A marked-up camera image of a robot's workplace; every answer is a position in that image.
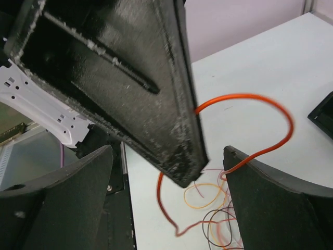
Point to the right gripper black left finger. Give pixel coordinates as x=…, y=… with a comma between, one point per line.
x=60, y=210

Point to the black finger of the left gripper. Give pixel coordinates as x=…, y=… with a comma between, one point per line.
x=121, y=65

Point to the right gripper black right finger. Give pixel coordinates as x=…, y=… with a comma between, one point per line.
x=276, y=210

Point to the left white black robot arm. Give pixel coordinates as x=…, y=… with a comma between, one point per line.
x=121, y=65

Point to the black left storage bin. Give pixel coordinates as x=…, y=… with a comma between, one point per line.
x=322, y=117

